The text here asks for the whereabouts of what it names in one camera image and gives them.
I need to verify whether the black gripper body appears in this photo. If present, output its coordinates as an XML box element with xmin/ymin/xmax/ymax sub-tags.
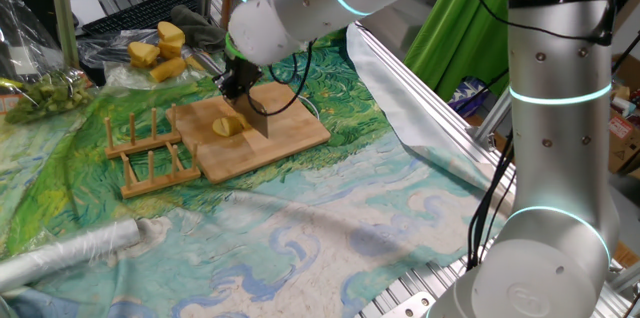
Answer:
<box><xmin>225</xmin><ymin>57</ymin><xmax>264</xmax><ymax>93</ymax></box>

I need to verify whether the steel cleaver knife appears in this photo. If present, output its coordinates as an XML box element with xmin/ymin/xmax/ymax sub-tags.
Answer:
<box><xmin>192</xmin><ymin>52</ymin><xmax>270</xmax><ymax>139</ymax></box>

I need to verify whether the half potato with skin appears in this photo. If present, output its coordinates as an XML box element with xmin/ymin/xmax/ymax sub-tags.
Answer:
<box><xmin>212</xmin><ymin>116</ymin><xmax>237</xmax><ymax>138</ymax></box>

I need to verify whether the yellow potato chunk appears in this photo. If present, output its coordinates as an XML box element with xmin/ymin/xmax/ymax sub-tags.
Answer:
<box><xmin>158</xmin><ymin>39</ymin><xmax>184</xmax><ymax>61</ymax></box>
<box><xmin>184</xmin><ymin>54</ymin><xmax>207</xmax><ymax>72</ymax></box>
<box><xmin>157</xmin><ymin>21</ymin><xmax>186</xmax><ymax>44</ymax></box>
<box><xmin>127</xmin><ymin>41</ymin><xmax>161</xmax><ymax>69</ymax></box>
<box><xmin>148</xmin><ymin>56</ymin><xmax>188</xmax><ymax>83</ymax></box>

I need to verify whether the bamboo cutting board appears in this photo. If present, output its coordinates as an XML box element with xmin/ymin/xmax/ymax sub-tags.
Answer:
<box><xmin>165</xmin><ymin>81</ymin><xmax>332</xmax><ymax>185</ymax></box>

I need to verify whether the grey green rag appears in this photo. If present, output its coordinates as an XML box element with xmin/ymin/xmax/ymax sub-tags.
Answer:
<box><xmin>170</xmin><ymin>4</ymin><xmax>229</xmax><ymax>54</ymax></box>

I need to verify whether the black computer keyboard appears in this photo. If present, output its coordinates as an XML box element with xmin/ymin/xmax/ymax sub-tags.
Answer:
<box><xmin>81</xmin><ymin>0</ymin><xmax>201</xmax><ymax>35</ymax></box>

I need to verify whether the wooden peg dish rack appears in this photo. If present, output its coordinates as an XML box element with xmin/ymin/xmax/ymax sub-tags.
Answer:
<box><xmin>103</xmin><ymin>103</ymin><xmax>202</xmax><ymax>200</ymax></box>

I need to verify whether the painted landscape tablecloth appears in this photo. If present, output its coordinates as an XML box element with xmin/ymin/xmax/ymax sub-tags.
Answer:
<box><xmin>0</xmin><ymin>32</ymin><xmax>519</xmax><ymax>318</ymax></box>

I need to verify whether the bag of chopped green vegetables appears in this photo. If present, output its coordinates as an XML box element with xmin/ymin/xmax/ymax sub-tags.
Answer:
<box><xmin>0</xmin><ymin>0</ymin><xmax>96</xmax><ymax>127</ymax></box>

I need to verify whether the blue patterned bag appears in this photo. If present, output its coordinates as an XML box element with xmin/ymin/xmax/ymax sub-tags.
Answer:
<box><xmin>448</xmin><ymin>76</ymin><xmax>509</xmax><ymax>115</ymax></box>

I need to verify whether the clear plastic wrap roll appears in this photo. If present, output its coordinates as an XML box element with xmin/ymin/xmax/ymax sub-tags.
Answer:
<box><xmin>0</xmin><ymin>217</ymin><xmax>144</xmax><ymax>294</ymax></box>

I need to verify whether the open brown cardboard box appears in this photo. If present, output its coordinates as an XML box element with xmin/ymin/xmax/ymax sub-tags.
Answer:
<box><xmin>607</xmin><ymin>55</ymin><xmax>640</xmax><ymax>177</ymax></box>

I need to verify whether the black tripod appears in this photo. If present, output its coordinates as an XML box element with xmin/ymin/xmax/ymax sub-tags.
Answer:
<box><xmin>610</xmin><ymin>31</ymin><xmax>640</xmax><ymax>79</ymax></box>

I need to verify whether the black camera cable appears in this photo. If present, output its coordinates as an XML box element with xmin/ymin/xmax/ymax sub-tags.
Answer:
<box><xmin>187</xmin><ymin>0</ymin><xmax>615</xmax><ymax>118</ymax></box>

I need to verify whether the black cable bundle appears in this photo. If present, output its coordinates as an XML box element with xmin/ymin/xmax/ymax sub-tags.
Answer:
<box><xmin>467</xmin><ymin>130</ymin><xmax>516</xmax><ymax>272</ymax></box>

